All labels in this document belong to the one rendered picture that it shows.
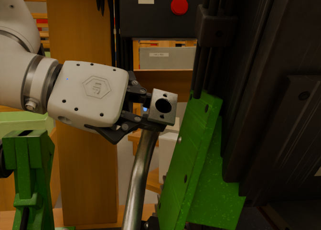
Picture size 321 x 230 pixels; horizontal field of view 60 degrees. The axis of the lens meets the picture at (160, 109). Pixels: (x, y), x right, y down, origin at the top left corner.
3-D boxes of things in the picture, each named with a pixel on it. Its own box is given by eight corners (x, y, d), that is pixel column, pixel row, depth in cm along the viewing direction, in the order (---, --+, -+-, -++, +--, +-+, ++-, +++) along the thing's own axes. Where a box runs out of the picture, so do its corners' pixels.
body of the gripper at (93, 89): (32, 100, 35) (119, 121, 37) (58, 44, 41) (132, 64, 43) (38, 127, 41) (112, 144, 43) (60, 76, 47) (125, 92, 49)
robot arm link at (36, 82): (16, 91, 35) (40, 97, 35) (41, 43, 40) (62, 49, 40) (25, 123, 42) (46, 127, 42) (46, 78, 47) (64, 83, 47)
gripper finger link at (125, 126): (121, 126, 39) (166, 137, 40) (125, 108, 41) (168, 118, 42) (118, 136, 42) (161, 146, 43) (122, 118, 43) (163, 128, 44)
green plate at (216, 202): (226, 272, 35) (281, 114, 31) (164, 261, 34) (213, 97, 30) (203, 219, 46) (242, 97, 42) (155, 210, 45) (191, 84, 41)
